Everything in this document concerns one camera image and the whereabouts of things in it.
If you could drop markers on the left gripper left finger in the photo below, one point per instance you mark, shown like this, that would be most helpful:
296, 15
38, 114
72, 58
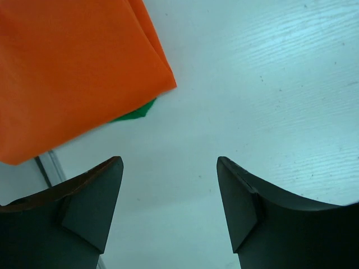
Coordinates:
65, 226

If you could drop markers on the aluminium rail on table edge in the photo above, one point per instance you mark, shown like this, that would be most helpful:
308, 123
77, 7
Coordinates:
50, 168

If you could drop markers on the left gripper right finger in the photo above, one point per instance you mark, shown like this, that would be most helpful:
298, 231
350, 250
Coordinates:
270, 227

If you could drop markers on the green t shirt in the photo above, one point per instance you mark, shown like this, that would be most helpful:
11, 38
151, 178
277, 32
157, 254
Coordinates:
138, 113

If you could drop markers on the orange t shirt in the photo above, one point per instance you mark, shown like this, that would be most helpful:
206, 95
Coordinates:
70, 66

